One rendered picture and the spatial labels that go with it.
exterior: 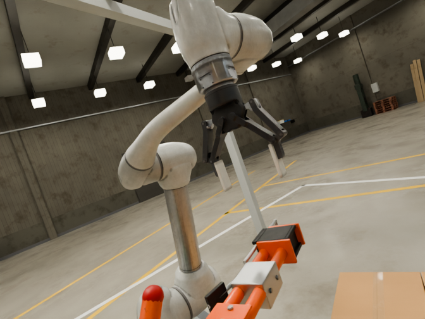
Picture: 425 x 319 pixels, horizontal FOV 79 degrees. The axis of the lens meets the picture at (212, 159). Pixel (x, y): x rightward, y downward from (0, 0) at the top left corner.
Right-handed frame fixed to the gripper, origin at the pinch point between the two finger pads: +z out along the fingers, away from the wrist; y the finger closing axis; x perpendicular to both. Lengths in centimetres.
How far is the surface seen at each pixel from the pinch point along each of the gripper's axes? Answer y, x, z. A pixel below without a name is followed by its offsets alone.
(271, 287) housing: 3.5, -14.0, 16.0
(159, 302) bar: 2.0, -33.5, 4.5
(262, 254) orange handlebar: -1.0, -5.5, 14.7
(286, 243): 3.8, -3.4, 13.8
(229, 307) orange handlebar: 0.6, -22.0, 13.7
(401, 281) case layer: 10, 97, 88
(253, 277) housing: 1.3, -14.4, 13.9
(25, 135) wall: -1257, 501, -363
